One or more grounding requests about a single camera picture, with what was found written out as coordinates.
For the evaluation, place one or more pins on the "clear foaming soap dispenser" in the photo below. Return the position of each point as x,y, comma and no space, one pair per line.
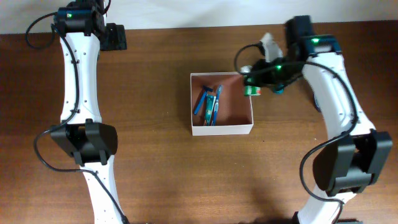
316,104

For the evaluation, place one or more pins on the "blue mouthwash bottle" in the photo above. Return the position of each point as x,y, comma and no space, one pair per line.
279,89

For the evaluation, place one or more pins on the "white open cardboard box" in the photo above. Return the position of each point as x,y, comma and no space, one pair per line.
235,114

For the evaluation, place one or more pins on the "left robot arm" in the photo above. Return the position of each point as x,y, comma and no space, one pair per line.
82,135

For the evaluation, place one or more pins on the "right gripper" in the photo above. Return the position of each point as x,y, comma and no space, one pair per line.
265,78

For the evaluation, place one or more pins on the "blue white toothbrush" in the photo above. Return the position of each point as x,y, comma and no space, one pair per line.
215,110

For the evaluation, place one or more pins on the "blue disposable razor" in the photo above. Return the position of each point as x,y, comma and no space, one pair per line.
202,99

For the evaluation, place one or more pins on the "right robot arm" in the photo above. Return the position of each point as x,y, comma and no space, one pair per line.
355,153

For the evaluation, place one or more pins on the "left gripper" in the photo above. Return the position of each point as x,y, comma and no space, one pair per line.
119,41

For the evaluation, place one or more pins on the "green white toothpaste tube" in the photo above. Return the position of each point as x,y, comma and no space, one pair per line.
210,102

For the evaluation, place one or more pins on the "green white soap packet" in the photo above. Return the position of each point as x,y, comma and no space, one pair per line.
252,91

